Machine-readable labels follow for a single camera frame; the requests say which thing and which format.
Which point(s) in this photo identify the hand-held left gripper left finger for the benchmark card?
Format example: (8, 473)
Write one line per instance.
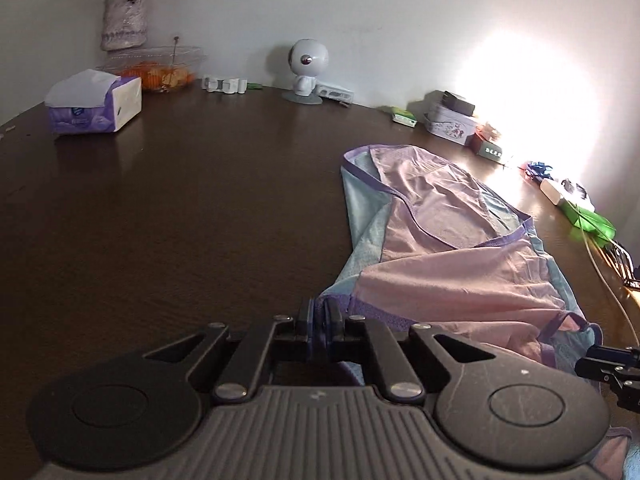
(312, 332)

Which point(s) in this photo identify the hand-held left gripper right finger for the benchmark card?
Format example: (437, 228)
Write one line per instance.
(326, 331)

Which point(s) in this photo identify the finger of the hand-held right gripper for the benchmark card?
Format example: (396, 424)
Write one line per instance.
(627, 391)
(607, 359)

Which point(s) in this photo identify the pink blue purple-trimmed garment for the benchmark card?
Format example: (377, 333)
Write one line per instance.
(450, 280)

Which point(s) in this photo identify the green plastic bag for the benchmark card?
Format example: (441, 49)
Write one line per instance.
(592, 222)

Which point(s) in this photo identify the white power strip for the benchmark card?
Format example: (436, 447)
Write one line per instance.
(562, 192)

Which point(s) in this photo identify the blue ribbon bundle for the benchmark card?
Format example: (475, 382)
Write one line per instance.
(537, 170)

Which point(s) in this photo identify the green white packet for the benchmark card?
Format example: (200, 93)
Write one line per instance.
(404, 116)

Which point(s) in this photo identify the dark green small box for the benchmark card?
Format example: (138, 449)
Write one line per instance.
(491, 151)

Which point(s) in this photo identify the small white flat device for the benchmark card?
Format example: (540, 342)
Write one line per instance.
(336, 93)

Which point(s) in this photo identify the white printed tin box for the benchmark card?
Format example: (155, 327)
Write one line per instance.
(450, 127)

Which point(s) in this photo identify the red white small packet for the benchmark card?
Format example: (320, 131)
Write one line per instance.
(487, 132)

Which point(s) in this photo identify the small black box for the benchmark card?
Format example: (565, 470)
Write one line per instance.
(457, 102)

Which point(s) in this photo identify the clear plastic fruit container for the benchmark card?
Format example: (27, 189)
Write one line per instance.
(160, 72)

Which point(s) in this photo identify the purple white tissue box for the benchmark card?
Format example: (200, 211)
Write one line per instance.
(90, 110)

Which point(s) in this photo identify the white textured vase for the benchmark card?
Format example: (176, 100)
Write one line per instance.
(124, 22)

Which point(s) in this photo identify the white round-headed robot camera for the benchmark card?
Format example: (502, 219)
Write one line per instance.
(307, 60)

